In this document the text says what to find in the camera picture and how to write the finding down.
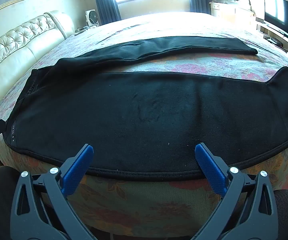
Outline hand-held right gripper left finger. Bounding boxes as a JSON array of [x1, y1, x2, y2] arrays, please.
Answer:
[[10, 144, 97, 240]]

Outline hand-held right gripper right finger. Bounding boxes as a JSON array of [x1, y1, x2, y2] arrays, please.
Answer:
[[195, 142, 279, 240]]

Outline black pants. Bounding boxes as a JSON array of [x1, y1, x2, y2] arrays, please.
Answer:
[[6, 36, 288, 182]]

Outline person's left leg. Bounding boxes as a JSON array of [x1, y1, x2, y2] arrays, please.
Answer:
[[0, 166, 22, 240]]

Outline cream tufted headboard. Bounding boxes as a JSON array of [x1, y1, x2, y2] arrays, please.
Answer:
[[0, 10, 75, 108]]

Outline floral bed cover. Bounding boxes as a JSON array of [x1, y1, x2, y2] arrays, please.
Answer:
[[0, 11, 288, 233]]

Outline white television stand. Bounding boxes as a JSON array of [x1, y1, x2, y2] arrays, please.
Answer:
[[255, 17, 288, 68]]

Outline white fan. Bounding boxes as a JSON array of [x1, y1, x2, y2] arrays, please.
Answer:
[[85, 9, 100, 27]]

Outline cream vanity dresser with mirror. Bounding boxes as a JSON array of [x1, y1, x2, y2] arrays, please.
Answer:
[[209, 0, 256, 24]]

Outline black television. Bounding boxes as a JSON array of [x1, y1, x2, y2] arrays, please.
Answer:
[[263, 0, 288, 46]]

